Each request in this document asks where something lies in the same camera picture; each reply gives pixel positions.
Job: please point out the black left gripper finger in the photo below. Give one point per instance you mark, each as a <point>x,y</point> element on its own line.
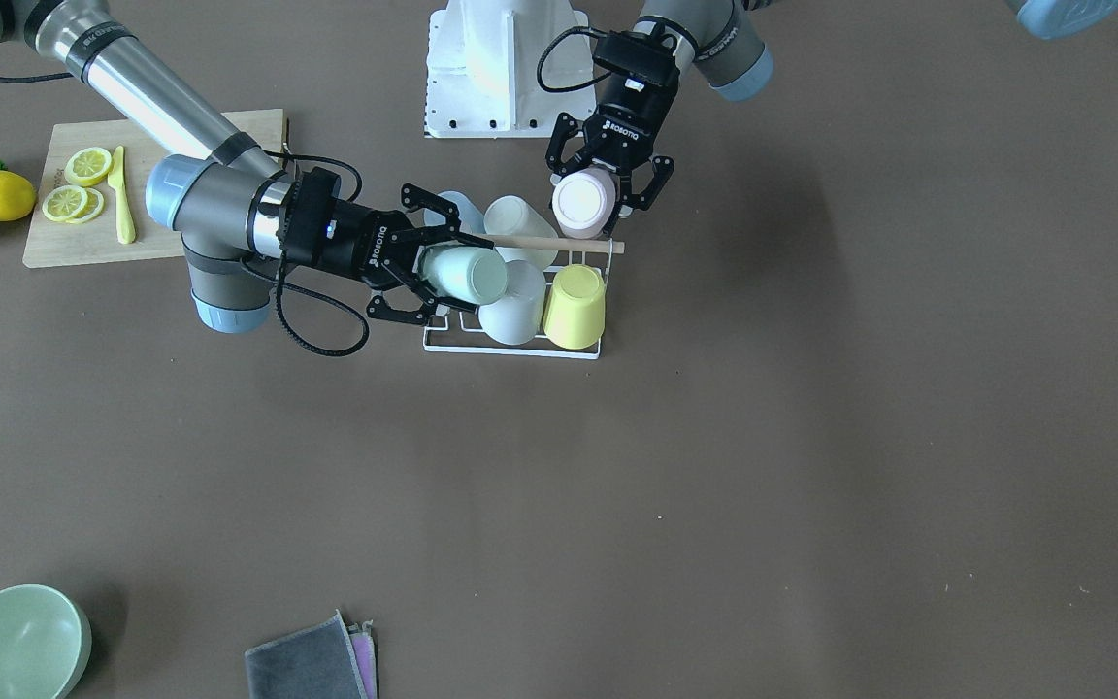
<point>566,151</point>
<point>629,200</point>

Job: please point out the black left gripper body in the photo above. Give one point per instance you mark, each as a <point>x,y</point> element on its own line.
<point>623,126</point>

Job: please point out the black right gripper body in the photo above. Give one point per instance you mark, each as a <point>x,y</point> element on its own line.
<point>362,246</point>

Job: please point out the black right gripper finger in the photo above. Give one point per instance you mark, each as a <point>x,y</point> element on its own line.
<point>407,299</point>
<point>447,233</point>

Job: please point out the pink cup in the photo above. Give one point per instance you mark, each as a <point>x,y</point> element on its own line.
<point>582,202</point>

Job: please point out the mint green cup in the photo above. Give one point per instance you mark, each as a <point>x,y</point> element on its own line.
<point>471,274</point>

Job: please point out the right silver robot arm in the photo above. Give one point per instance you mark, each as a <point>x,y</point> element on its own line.
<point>244,222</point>

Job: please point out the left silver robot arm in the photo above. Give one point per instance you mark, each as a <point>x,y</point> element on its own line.
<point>715,37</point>

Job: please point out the light blue cup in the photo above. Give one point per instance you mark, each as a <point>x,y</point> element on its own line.
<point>471,217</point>

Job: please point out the white cup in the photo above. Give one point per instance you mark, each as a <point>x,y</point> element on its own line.
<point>512,216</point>

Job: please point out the grey cup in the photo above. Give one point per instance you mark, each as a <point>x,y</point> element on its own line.
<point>516,317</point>

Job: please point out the yellow cup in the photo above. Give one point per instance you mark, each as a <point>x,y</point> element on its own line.
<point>575,317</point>

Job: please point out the yellow plastic knife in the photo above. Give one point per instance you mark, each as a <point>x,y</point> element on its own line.
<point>125,225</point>

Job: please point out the wooden cutting board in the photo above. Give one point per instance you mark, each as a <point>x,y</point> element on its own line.
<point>56,244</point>

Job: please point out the lemon slice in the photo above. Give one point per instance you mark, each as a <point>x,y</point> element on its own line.
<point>65,203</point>
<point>88,167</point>

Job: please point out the grey folded cloth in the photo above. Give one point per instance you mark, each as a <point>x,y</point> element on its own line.
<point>333,659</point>

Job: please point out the mint green bowl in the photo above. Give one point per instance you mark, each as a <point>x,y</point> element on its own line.
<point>45,642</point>

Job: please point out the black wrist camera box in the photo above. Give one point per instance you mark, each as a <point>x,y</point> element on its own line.
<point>643,58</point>
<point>309,212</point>

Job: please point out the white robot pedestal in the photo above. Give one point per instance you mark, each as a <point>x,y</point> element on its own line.
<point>488,76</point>

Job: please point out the white wire cup holder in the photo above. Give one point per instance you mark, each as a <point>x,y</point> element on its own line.
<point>460,332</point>

